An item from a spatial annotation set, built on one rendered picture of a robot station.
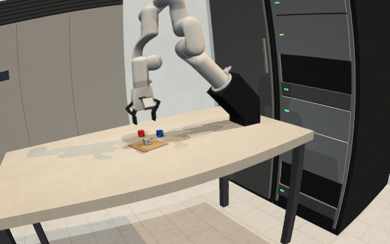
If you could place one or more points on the tan mat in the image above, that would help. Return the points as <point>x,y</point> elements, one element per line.
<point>143,148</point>

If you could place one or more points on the red die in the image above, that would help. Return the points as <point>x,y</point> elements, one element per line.
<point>141,133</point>

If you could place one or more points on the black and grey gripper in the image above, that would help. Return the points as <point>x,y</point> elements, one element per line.
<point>136,93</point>

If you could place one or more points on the blue die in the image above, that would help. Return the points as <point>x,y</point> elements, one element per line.
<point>159,133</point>

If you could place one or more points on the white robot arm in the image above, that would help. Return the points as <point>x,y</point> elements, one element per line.
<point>193,45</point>

